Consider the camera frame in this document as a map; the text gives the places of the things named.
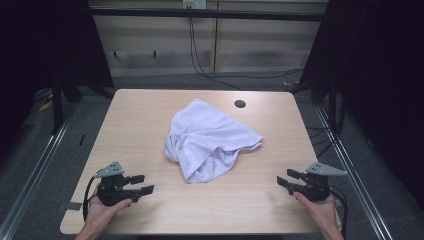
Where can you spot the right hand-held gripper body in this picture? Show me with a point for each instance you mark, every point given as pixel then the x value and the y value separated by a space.
pixel 316 188

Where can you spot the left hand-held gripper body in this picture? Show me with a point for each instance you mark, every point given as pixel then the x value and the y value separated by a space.
pixel 111 195

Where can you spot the white printed towel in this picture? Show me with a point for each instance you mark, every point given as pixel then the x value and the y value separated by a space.
pixel 206 133

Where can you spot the person's left hand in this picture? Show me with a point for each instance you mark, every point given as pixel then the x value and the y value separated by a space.
pixel 98 215

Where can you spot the person's right hand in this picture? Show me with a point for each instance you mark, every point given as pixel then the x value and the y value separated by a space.
pixel 323 213

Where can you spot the grey tape strip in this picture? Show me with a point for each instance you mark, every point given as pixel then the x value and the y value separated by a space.
pixel 73 206

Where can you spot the small black floor object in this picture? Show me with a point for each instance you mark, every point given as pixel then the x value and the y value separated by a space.
pixel 82 140

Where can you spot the black metal stand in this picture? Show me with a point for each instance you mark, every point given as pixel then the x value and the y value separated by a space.
pixel 57 106

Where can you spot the yellow item on floor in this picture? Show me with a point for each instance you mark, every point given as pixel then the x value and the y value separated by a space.
pixel 45 106

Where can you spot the black curtain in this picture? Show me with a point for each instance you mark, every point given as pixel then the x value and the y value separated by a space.
pixel 40 43
pixel 383 83

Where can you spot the metal floor rail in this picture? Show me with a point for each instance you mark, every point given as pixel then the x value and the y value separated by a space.
pixel 353 173
pixel 36 166

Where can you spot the black horizontal frame bar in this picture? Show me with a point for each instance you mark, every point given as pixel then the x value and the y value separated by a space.
pixel 206 14

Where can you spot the white wall socket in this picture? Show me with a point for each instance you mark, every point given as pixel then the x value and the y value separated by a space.
pixel 194 3

